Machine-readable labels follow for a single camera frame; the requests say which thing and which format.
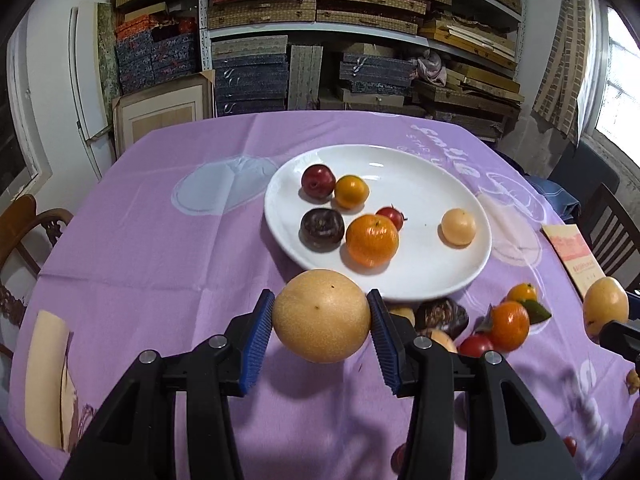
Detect checked beige curtain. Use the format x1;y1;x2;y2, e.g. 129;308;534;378
532;0;597;147

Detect white metal shelf rack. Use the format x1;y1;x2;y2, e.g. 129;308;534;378
197;0;529;122

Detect white framed window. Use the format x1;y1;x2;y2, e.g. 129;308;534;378
0;22;54;198

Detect pink cloth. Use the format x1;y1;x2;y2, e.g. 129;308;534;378
414;49;449;87

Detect bright window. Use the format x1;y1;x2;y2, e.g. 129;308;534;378
582;0;640;172

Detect dark mangosteen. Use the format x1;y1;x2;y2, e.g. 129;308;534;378
299;208;346;251
414;297;470;339

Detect large mandarin orange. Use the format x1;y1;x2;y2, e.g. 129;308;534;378
345;213;400;268

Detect stack of blue patterned boxes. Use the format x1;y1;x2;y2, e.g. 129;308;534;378
114;26;199;94

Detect blue cloth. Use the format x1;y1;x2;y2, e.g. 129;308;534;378
529;174;584;222

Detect mandarin orange with leaves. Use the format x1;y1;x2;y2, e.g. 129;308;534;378
479;299;553;352

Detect stack of yellow wooden boxes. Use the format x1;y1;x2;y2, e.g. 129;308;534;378
414;14;527;137

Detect stack of red-orange boxes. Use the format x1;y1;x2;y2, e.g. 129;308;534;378
114;14;199;42

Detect white oval plate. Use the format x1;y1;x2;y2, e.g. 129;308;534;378
264;144;493;302

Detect round yellow pear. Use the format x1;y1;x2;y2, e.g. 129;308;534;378
272;269;372;364

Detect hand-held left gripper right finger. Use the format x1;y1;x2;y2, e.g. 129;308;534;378
366;289;583;480

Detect beige picture frame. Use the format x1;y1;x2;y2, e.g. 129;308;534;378
110;69;216;157

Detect white panel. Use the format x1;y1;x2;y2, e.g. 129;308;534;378
68;4;114;147

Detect small yellow-orange citrus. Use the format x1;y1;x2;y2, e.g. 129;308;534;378
507;282;539;306
334;175;370;210

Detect grey upright boxes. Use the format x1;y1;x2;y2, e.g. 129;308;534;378
288;44;324;112

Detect brown wooden armchair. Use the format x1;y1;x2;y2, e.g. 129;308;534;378
0;193;75;363

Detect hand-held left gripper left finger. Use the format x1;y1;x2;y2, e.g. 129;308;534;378
60;289;276;480

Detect dark slatted chair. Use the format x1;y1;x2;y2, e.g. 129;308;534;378
575;183;640;292

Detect person's right hand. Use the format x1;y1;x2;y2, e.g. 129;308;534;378
624;400;640;446

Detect rolled beige paper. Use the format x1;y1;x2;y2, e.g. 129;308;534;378
23;309;77;452

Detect purple printed tablecloth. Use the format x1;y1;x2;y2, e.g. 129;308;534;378
7;110;640;480

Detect stack of dark blue boxes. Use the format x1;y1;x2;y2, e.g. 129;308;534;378
212;35;290;117
339;54;419;107

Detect green marbled board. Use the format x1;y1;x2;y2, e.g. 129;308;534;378
95;2;124;99

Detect red plum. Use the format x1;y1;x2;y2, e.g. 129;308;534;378
301;164;337;202

